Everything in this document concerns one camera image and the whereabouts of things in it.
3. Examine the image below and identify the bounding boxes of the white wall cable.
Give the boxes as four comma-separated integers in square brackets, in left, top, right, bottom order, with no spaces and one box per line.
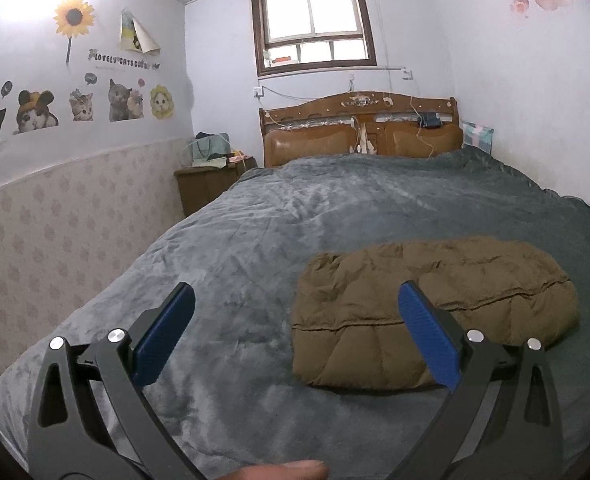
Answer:
[262,76,356,104]

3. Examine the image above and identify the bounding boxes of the green bag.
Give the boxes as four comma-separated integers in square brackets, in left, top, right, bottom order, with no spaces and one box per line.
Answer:
[190,132,232,167]

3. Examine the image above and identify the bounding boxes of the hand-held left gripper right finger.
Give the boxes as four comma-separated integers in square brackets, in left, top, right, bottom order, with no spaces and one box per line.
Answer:
[392,281,566,480]

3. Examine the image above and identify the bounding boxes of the wooden nightstand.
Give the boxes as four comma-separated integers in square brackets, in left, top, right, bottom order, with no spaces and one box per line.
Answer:
[174,156,258,218]

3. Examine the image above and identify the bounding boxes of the sunflower wall sticker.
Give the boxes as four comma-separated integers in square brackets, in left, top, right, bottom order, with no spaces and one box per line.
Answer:
[53,0,96,66]

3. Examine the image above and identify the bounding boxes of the brown puffer jacket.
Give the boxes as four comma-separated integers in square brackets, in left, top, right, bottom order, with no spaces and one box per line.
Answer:
[291,241,581,391]

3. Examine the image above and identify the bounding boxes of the curling paper poster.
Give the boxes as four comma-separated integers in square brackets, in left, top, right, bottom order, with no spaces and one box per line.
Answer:
[120,8,162,56]

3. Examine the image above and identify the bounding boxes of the grey cats wall sticker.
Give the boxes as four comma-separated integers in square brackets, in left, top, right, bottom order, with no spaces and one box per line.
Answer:
[107,78,146,122]

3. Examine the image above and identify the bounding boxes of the wooden padded headboard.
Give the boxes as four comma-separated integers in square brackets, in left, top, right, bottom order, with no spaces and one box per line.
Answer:
[259,91,463,168]

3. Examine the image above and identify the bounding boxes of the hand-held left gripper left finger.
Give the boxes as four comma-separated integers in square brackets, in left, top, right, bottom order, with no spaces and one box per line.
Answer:
[25,281,206,480]

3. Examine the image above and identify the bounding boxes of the grey fleece blanket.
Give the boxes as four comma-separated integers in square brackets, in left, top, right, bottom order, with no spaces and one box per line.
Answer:
[0,152,590,480]

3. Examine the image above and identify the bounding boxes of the flower cat wall sticker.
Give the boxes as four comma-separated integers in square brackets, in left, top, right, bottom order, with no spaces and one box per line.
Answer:
[150,85,174,120]

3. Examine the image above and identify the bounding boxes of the checked pastel pillow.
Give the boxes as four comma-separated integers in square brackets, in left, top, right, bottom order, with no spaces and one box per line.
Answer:
[461,121,494,153]

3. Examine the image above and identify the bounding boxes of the orange hat cat sticker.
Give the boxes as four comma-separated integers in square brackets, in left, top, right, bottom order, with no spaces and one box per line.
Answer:
[14,89,60,134]

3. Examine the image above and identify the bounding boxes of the wooden framed window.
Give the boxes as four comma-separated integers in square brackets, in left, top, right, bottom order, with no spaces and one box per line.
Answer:
[251,0,378,78]

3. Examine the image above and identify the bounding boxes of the tabby kitten wall sticker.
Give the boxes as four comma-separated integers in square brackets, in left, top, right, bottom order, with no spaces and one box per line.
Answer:
[69,88,96,122]

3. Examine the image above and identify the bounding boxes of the lettering wall sticker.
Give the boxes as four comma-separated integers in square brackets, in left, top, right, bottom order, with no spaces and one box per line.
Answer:
[88,49,162,69]

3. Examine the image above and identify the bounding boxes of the white charging cable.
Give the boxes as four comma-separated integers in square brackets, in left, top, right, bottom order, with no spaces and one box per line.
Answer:
[408,94,437,159]

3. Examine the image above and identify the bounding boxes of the person's left hand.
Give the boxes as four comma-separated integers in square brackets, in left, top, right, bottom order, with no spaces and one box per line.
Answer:
[239,460,329,480]

